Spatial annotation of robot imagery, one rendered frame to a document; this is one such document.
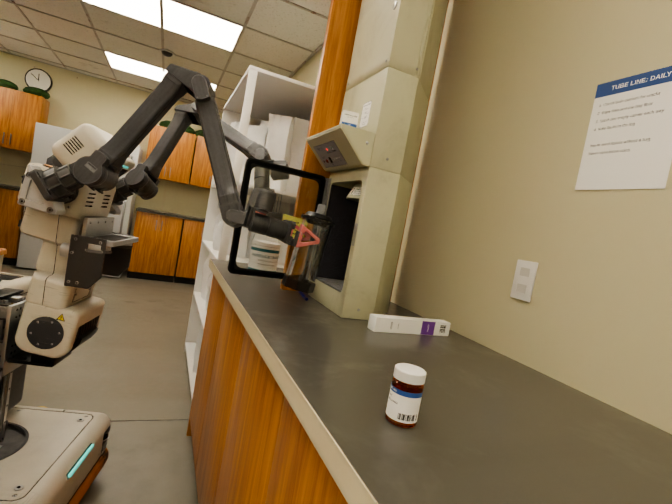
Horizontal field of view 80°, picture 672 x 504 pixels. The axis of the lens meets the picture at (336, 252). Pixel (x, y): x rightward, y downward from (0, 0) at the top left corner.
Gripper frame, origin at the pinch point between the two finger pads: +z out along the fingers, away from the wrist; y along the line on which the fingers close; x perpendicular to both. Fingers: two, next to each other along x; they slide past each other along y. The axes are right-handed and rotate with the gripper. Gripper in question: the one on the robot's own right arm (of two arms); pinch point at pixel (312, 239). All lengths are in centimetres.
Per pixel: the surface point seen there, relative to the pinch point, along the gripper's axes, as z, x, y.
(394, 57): 7, -59, -5
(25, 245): -184, 119, 477
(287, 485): -11, 42, -54
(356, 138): 2.2, -32.3, -6.0
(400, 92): 12, -50, -5
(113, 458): -35, 123, 73
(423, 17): 13, -75, -4
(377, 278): 22.4, 6.1, -6.9
